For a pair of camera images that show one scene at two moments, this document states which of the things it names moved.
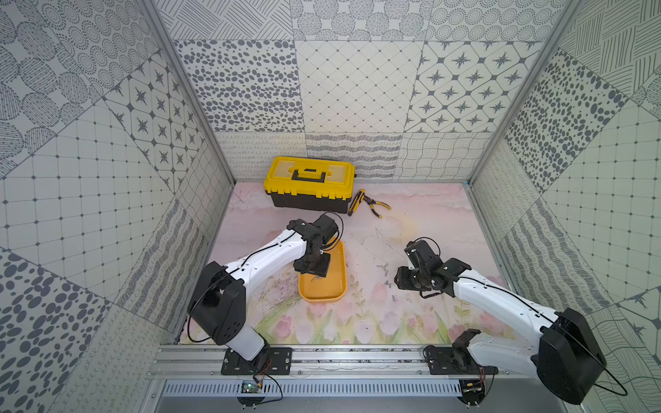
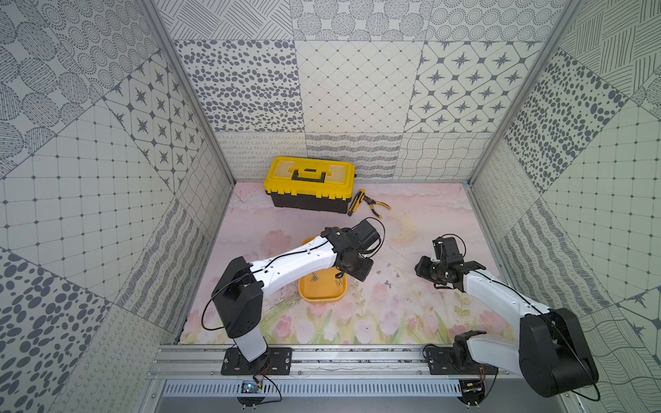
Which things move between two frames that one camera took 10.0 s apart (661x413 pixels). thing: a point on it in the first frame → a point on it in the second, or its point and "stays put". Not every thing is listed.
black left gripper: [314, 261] → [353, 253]
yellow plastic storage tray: [332, 287] stays put
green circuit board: [251, 386] stays put
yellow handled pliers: [360, 198] stays put
